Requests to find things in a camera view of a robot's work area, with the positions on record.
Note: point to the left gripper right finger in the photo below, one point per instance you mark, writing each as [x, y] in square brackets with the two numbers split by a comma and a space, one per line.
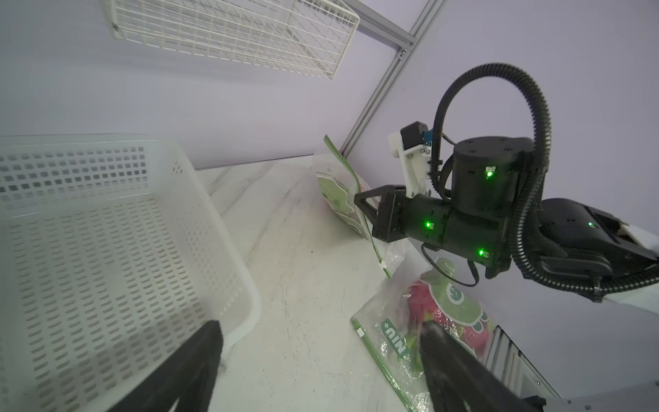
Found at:
[457, 381]

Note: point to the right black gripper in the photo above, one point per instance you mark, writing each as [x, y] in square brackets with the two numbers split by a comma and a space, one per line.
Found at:
[437, 225]

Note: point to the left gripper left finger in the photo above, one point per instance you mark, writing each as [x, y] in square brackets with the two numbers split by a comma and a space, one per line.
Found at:
[185, 381]

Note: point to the clear zip-top bag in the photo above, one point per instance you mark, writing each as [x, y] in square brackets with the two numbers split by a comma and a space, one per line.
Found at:
[382, 326]
[339, 184]

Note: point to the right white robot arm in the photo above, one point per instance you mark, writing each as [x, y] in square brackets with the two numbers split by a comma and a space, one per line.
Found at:
[484, 203]

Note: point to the dragon fruit in near bag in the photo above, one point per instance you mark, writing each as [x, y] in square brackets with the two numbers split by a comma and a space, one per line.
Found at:
[458, 313]

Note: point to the white plastic basket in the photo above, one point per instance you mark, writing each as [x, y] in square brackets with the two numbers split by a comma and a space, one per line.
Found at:
[112, 256]

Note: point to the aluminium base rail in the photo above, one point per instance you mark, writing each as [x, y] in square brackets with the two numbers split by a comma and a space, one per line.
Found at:
[508, 363]

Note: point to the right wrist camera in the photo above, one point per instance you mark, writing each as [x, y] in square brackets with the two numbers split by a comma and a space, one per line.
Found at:
[412, 146]

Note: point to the white wire wall basket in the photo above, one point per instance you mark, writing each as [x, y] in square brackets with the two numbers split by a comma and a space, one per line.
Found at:
[305, 37]

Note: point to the aluminium frame struts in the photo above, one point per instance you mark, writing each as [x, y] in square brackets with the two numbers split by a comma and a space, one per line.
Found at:
[403, 42]

